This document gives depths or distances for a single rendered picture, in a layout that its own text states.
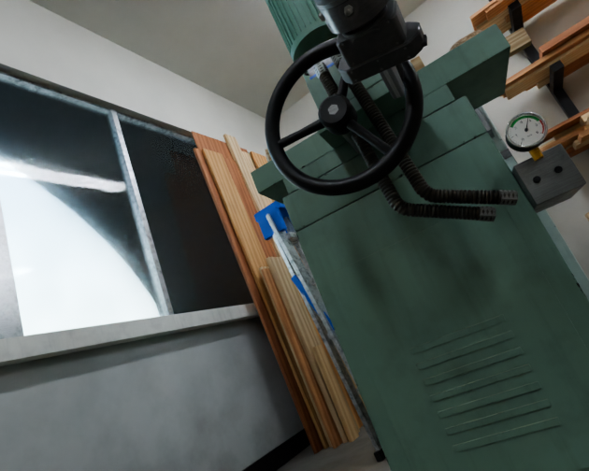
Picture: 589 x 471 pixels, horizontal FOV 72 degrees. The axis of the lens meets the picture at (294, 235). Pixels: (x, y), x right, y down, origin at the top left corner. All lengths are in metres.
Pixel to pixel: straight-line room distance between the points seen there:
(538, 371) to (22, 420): 1.46
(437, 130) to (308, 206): 0.31
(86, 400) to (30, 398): 0.19
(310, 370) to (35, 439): 1.25
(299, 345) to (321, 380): 0.21
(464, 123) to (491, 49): 0.15
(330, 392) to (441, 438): 1.38
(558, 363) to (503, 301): 0.13
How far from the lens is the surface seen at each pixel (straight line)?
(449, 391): 0.84
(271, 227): 1.88
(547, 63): 3.06
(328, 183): 0.70
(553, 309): 0.83
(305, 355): 2.25
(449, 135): 0.88
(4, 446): 1.63
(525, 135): 0.81
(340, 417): 2.22
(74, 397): 1.74
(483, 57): 0.94
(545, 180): 0.82
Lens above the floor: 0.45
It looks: 16 degrees up
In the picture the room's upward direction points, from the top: 22 degrees counter-clockwise
